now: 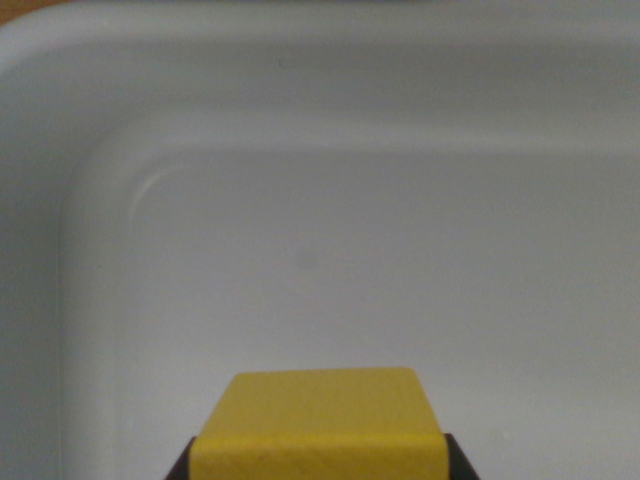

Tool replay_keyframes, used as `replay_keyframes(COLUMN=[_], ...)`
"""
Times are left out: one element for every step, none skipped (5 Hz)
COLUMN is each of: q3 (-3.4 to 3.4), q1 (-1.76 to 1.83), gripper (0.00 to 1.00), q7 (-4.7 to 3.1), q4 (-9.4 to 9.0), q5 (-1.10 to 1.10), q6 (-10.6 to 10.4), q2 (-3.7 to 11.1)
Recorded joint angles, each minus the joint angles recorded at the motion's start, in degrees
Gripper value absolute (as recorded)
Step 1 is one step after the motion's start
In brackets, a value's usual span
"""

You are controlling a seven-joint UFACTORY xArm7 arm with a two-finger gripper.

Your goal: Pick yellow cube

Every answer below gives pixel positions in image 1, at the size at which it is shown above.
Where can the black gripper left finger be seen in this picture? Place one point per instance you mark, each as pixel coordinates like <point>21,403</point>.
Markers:
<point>181,465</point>

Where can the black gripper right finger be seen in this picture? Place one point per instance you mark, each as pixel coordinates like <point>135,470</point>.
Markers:
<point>460,462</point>

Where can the yellow wooden cube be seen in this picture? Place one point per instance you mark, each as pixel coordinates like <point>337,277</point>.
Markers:
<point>320,425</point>

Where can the grey plastic bin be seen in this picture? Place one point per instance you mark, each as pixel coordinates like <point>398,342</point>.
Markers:
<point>350,225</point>

